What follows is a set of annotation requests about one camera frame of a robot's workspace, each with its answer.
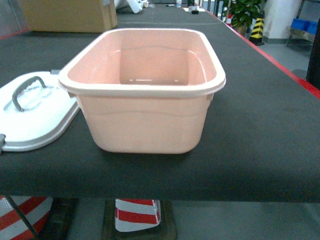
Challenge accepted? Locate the yellow black striped bollard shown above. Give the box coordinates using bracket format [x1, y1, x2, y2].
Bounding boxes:
[249, 11, 265, 46]

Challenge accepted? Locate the red white cone left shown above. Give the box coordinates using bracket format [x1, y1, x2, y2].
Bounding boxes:
[0, 195, 53, 240]

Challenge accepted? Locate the red white traffic cone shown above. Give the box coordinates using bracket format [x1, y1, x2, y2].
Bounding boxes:
[101, 198, 177, 240]

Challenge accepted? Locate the potted green plant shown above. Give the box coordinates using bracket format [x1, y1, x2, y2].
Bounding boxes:
[222, 0, 266, 36]

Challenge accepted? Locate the pink plastic storage box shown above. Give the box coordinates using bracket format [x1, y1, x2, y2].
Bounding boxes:
[58, 28, 226, 154]

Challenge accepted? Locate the cardboard box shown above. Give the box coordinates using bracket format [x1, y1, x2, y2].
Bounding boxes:
[19, 0, 118, 33]

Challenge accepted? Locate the white lid with grey handle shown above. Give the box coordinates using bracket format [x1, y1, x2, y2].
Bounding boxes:
[0, 69, 79, 152]

